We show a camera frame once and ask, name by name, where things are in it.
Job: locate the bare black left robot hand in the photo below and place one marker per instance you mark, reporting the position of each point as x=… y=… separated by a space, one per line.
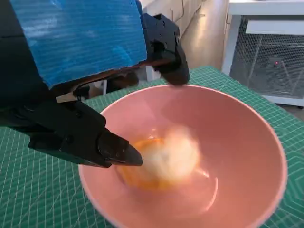
x=83 y=40

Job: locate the long orange striped toy bread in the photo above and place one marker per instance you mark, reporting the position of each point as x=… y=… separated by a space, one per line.
x=175 y=154

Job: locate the pink bowl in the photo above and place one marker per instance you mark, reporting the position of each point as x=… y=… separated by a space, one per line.
x=237 y=154

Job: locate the green cutting mat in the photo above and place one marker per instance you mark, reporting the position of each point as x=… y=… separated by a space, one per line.
x=35 y=190

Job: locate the white mesh cabinet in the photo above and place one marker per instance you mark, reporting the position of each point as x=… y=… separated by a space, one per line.
x=268 y=59

